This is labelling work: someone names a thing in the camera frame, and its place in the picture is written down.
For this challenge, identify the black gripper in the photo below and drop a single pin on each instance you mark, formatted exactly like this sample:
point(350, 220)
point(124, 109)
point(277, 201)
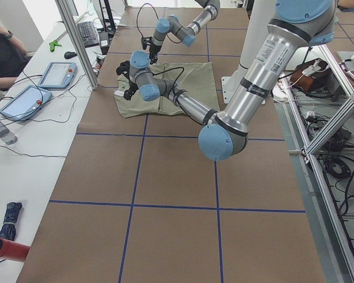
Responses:
point(153, 52)
point(130, 90)

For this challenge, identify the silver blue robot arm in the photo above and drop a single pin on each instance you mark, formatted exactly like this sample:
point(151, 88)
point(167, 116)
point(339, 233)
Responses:
point(172, 25)
point(291, 25)

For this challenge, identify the white Miniso hang tag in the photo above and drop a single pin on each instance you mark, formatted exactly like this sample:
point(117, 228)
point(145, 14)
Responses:
point(119, 93)

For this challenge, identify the black computer mouse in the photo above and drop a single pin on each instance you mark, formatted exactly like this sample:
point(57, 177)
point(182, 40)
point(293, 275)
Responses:
point(69, 55)

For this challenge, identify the black keyboard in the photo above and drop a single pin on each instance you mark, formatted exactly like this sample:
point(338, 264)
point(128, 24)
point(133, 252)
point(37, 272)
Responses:
point(88, 34)

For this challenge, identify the far blue teach pendant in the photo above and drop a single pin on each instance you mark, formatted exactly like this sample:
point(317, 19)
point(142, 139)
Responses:
point(58, 75)

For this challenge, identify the blue teach pendant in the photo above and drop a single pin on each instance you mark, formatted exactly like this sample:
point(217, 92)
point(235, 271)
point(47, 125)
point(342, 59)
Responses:
point(26, 103)
point(58, 75)

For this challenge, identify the green plastic tool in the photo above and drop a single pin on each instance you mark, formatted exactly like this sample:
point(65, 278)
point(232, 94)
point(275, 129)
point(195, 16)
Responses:
point(53, 44)

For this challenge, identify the near blue teach pendant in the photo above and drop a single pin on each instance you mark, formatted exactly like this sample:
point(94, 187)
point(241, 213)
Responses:
point(26, 103)

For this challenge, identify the person in black shirt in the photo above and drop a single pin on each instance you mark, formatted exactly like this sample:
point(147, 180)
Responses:
point(13, 58)

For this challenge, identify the clear water bottle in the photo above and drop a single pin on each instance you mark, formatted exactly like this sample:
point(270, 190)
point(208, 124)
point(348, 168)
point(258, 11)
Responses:
point(6, 135)

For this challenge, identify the white power strip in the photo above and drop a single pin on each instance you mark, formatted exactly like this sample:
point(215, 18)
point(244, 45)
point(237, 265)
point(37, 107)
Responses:
point(315, 68)

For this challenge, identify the brown cardboard box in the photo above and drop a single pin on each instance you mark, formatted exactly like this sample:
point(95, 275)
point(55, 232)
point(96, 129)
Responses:
point(318, 85)

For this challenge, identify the red cylinder tube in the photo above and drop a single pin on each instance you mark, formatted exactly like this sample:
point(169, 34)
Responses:
point(13, 251)

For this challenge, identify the grey aluminium frame post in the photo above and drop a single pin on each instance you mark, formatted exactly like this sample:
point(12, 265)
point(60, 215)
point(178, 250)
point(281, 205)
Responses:
point(76, 40)

